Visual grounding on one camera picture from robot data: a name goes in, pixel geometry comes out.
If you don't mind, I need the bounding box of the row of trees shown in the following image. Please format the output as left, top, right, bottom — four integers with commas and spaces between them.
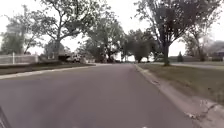
77, 13, 161, 64

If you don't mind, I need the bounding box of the grey asphalt road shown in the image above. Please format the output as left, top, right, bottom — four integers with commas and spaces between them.
0, 62, 198, 128

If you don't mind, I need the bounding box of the white vehicle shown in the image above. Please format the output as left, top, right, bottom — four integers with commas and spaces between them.
66, 53, 82, 64

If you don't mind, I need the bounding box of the large tree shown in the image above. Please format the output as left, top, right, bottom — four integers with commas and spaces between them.
19, 0, 111, 62
133, 0, 224, 67

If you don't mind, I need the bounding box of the building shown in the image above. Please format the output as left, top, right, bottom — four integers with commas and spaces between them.
205, 40, 224, 62
43, 39, 72, 62

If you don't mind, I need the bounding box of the small dark conifer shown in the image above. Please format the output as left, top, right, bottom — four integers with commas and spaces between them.
176, 51, 184, 63

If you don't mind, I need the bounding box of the grass verge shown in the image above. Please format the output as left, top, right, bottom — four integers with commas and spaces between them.
0, 61, 96, 76
137, 63, 224, 105

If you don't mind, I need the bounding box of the pale concrete kerb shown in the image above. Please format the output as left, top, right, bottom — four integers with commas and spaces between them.
133, 63, 224, 128
0, 65, 97, 81

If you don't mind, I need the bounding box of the pale side road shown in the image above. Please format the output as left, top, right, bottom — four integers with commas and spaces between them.
150, 61, 224, 71

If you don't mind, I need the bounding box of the white fence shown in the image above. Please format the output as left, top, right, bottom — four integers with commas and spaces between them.
0, 51, 40, 66

